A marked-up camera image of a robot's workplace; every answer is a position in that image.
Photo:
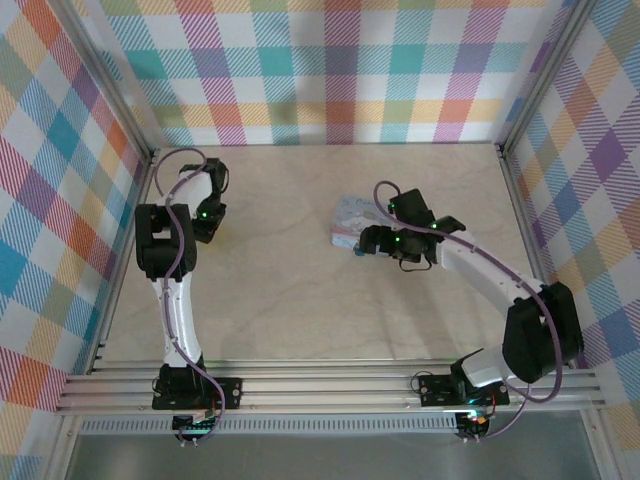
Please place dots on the small blue padlock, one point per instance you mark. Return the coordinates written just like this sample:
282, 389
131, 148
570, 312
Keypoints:
358, 252

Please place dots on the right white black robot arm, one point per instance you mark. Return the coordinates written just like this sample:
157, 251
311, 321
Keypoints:
480, 265

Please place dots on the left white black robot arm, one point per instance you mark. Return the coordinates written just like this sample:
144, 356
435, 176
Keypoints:
177, 310

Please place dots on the small controller circuit board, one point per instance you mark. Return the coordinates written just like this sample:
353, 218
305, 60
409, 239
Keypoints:
192, 425
475, 422

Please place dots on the grey metal sheet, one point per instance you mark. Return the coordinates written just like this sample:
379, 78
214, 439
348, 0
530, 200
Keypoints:
325, 460

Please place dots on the aluminium side rail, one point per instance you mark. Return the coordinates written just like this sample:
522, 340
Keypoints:
123, 260
531, 250

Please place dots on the aluminium frame post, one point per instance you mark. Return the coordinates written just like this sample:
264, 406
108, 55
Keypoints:
542, 85
125, 110

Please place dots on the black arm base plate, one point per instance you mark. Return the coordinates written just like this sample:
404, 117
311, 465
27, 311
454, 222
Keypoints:
435, 390
230, 392

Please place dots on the wide aluminium base rail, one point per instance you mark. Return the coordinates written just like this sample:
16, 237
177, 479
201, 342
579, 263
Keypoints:
325, 390

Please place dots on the short aluminium frame leg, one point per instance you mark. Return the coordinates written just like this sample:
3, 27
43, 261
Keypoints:
597, 445
62, 450

